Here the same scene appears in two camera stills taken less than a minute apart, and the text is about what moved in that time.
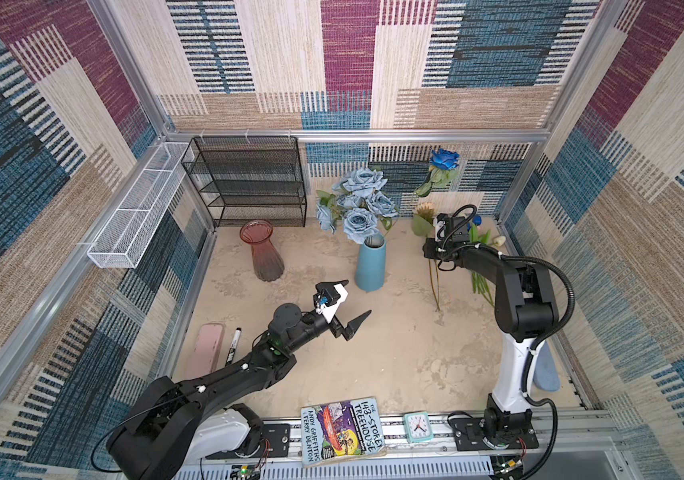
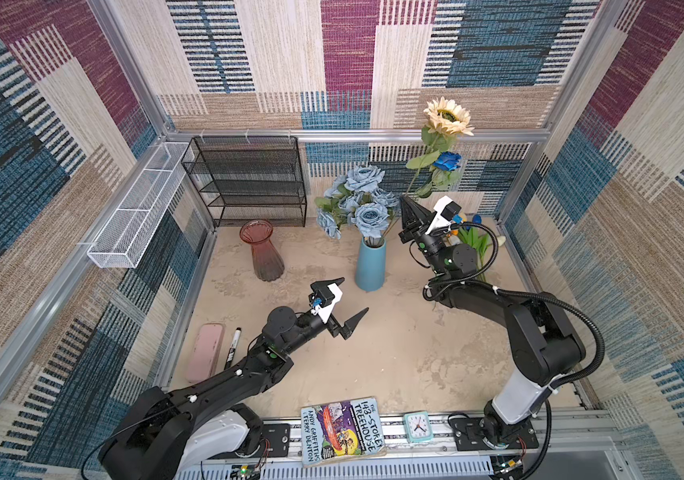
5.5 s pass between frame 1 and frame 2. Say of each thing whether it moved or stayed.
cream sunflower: moved
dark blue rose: stayed
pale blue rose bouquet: stayed
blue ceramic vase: stayed
